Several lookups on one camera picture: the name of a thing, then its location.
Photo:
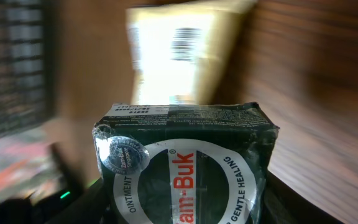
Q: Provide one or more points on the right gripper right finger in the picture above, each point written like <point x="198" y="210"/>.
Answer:
<point x="281" y="205"/>

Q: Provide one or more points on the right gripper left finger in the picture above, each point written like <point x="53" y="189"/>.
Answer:
<point x="86" y="205"/>

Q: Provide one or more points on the dark green snack packet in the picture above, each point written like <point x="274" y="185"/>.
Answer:
<point x="185" y="163"/>

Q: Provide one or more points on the yellow snack bag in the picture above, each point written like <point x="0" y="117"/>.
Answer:
<point x="180" y="51"/>

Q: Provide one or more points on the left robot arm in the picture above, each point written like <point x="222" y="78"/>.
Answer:
<point x="37" y="180"/>

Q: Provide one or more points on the grey plastic basket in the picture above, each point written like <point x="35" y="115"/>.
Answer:
<point x="26" y="65"/>

